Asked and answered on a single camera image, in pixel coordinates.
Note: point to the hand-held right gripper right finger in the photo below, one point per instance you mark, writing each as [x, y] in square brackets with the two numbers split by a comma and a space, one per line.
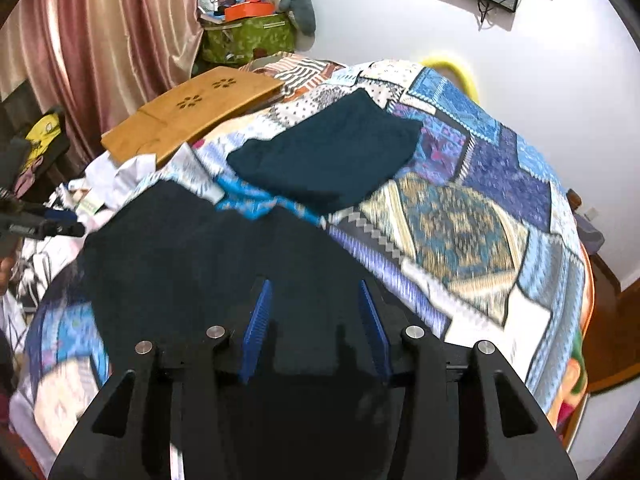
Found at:
[375, 330]

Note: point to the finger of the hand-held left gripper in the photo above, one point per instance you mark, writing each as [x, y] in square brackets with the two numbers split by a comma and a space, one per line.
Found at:
[50, 230]
[60, 215]

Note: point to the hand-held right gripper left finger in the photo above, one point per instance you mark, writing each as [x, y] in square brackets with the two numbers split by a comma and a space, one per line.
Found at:
[257, 330]

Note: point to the dark navy pants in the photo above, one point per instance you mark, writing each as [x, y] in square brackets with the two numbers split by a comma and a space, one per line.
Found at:
[200, 260]

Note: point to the dark teal pants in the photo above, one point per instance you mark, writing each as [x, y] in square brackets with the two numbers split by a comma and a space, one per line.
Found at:
[330, 155]

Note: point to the yellow printed black cloth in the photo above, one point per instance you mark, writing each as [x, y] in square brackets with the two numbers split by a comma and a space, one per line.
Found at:
[42, 135]

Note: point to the white cloth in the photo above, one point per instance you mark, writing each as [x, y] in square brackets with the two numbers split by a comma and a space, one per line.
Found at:
[130, 180]

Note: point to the blue patchwork blanket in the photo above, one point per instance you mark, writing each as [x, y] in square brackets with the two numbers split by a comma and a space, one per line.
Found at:
[460, 225]

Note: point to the pink striped curtain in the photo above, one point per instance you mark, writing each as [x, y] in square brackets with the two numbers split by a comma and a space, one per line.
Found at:
[110, 35]

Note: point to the wooden lap desk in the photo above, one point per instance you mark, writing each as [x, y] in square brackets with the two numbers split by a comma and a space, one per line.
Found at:
[195, 110]

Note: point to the grey blue cloth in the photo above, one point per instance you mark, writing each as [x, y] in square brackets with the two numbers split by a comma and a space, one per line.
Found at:
[590, 232]

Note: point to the wooden door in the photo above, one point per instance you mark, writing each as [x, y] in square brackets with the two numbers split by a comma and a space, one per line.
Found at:
[612, 330]

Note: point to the green camouflage storage bag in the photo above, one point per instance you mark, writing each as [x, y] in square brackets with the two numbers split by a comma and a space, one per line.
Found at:
[250, 37]

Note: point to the striped patchwork cloth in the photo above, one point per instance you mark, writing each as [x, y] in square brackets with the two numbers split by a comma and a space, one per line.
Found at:
[295, 72]

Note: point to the orange box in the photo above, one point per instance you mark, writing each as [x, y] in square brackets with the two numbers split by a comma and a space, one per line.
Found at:
[250, 9]

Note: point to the grey plush pillow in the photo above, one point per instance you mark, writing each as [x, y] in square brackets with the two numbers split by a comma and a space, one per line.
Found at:
[300, 5]

